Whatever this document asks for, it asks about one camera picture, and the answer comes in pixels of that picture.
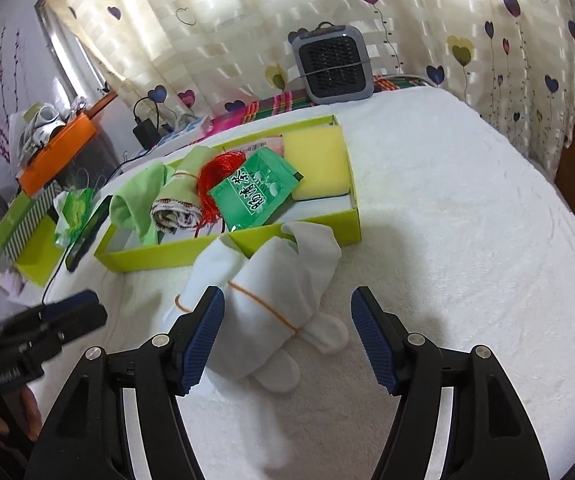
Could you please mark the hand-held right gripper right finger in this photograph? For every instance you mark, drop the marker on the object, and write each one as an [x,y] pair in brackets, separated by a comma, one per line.
[375,345]

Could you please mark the green plastic wrapper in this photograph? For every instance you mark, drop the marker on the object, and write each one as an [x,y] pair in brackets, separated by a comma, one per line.
[74,215]

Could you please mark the pink patterned cloth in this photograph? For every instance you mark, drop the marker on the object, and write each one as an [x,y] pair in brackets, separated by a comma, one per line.
[12,285]

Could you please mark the heart print curtain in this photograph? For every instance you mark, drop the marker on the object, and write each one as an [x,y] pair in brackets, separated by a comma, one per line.
[267,20]

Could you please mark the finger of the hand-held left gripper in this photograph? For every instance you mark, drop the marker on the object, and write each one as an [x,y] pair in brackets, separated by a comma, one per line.
[74,301]
[77,322]

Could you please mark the lime green cardboard box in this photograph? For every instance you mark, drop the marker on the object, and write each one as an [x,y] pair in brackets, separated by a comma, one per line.
[317,230]

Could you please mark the person's left hand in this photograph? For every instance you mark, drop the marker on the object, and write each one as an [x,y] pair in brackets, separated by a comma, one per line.
[29,412]

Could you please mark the green packet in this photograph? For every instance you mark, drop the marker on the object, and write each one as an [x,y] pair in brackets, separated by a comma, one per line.
[252,192]

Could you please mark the large yellow sponge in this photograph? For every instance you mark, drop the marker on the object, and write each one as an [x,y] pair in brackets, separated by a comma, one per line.
[317,160]

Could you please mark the green towel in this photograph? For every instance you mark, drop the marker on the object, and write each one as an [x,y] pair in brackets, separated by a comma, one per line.
[177,210]

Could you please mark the white socks bundle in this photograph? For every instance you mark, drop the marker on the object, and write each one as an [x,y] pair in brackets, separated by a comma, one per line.
[267,300]

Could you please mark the orange box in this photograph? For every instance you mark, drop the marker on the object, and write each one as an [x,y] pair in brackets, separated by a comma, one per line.
[59,152]

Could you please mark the clear plastic bag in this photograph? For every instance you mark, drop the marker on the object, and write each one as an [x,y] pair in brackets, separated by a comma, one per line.
[267,144]

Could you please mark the lime box with striped side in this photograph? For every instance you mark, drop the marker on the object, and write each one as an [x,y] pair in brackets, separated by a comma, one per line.
[32,245]

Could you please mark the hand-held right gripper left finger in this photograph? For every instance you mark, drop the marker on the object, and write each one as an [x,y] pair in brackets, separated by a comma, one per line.
[200,345]

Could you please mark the colourful plaid cloth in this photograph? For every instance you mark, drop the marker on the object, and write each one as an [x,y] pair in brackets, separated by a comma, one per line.
[277,102]

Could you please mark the dark cabinet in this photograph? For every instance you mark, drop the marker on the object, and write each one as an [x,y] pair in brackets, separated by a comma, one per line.
[92,160]

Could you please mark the black charger adapter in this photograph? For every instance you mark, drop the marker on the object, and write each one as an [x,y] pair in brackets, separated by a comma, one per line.
[146,132]

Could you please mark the clutter of white items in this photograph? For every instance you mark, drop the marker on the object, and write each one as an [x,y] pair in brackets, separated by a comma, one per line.
[42,122]

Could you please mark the red tassel knot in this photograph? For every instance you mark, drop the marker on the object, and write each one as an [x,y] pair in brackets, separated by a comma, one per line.
[217,172]

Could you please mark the window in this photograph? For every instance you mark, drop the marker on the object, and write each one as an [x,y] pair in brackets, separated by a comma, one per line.
[67,45]

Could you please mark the black remote control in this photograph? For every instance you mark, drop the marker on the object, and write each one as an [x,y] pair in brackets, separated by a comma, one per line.
[89,230]

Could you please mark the grey portable heater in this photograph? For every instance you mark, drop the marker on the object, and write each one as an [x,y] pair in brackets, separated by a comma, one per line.
[332,67]

